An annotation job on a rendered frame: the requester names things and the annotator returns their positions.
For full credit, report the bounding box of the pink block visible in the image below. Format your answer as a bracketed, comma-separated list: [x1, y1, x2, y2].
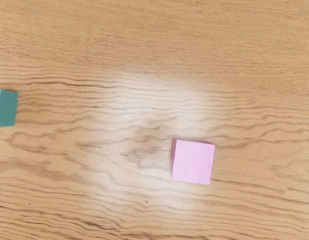
[169, 137, 216, 186]

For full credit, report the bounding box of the teal block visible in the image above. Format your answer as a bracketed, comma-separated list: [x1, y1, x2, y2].
[0, 88, 19, 128]

